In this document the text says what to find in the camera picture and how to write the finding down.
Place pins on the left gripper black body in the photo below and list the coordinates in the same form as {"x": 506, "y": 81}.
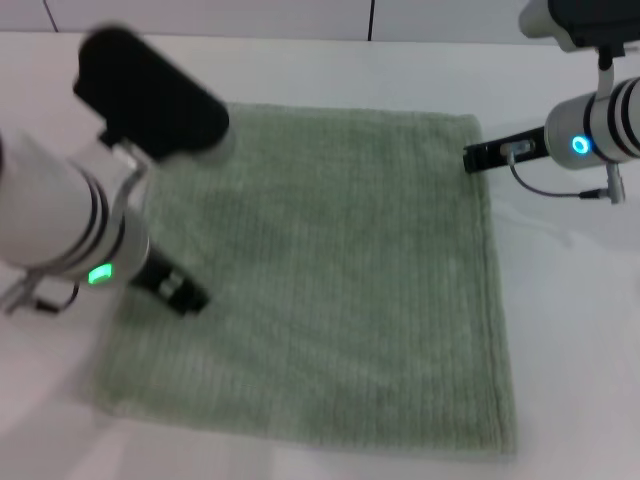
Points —
{"x": 167, "y": 280}

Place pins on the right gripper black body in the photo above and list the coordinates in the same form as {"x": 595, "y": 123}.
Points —
{"x": 500, "y": 152}

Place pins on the green ribbed towel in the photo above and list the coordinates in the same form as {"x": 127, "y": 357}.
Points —
{"x": 325, "y": 280}

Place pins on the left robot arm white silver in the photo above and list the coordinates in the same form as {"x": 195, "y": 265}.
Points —
{"x": 55, "y": 215}

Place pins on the left silver camera bracket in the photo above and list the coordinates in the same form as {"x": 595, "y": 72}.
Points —
{"x": 131, "y": 175}

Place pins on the silver camera bracket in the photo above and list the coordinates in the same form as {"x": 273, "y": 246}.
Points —
{"x": 605, "y": 75}
{"x": 131, "y": 175}

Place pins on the right silver camera bracket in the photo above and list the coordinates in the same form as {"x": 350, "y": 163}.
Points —
{"x": 605, "y": 75}

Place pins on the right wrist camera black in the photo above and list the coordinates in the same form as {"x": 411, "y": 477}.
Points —
{"x": 595, "y": 20}

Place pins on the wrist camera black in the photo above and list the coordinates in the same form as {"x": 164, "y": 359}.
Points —
{"x": 595, "y": 20}
{"x": 150, "y": 95}

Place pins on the black vertical wall strip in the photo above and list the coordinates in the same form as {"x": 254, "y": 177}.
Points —
{"x": 371, "y": 20}

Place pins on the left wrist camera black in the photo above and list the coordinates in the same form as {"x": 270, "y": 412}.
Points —
{"x": 150, "y": 95}

